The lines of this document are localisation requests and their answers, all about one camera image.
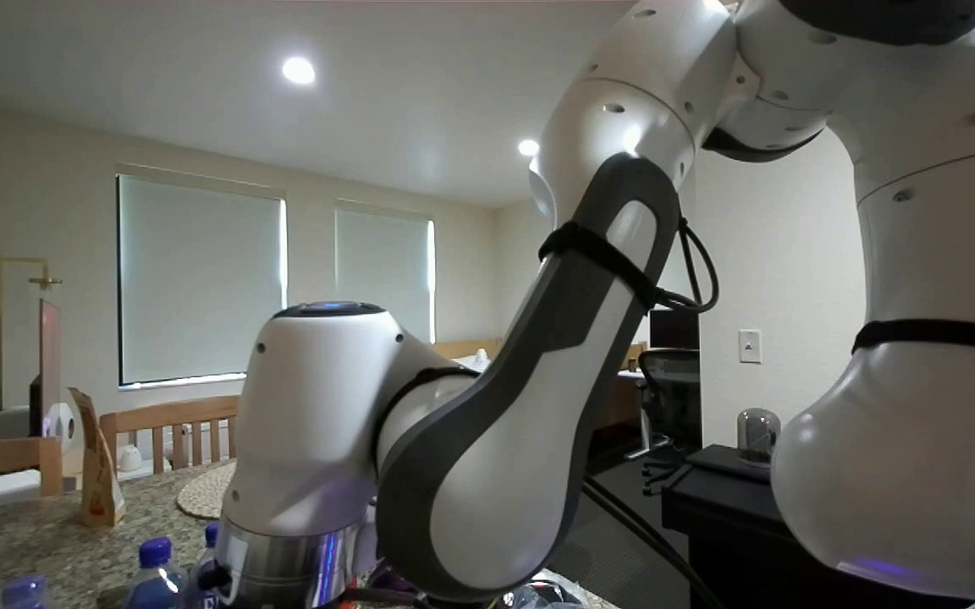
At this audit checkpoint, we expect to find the glass jar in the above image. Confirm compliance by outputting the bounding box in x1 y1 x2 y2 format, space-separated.
736 406 786 461

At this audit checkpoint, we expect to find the black office chair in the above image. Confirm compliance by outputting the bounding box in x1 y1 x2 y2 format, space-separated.
632 349 704 457

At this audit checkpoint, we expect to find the black cabinet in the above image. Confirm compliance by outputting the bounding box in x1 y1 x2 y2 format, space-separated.
659 443 853 609

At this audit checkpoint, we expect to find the white light switch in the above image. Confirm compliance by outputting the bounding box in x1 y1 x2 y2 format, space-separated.
736 326 765 367

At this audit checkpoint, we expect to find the round woven placemat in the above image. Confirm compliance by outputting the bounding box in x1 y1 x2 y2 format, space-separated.
171 457 239 522

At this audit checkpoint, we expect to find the wide white window blind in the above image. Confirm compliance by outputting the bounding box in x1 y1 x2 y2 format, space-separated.
113 168 290 388

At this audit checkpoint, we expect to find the black monitor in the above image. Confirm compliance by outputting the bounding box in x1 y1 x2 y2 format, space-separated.
647 309 704 350

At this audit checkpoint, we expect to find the tall narrow floor stand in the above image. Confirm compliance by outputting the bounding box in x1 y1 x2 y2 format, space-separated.
26 268 68 443

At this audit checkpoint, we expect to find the wooden armchair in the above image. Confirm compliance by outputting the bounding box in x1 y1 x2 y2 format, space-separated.
592 342 651 457

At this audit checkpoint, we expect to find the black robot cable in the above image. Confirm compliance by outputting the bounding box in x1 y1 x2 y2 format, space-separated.
583 212 731 609

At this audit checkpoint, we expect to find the narrow white window blind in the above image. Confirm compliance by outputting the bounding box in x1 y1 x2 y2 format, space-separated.
333 203 440 344

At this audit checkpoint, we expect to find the small blue-capped bottle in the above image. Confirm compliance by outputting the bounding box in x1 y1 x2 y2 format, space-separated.
0 576 53 609

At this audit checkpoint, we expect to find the crinkled clear plastic bag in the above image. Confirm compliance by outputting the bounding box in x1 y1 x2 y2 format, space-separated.
504 572 583 609

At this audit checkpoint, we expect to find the wooden frame sofa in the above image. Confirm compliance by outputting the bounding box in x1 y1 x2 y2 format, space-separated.
431 336 510 364

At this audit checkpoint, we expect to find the wooden chair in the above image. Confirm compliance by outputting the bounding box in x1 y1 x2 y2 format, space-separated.
0 437 64 517

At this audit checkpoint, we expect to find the carved wooden figure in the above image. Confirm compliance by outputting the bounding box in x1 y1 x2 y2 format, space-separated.
68 384 130 530

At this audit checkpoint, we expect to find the wall mirror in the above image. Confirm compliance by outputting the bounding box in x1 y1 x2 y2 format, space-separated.
0 253 53 417

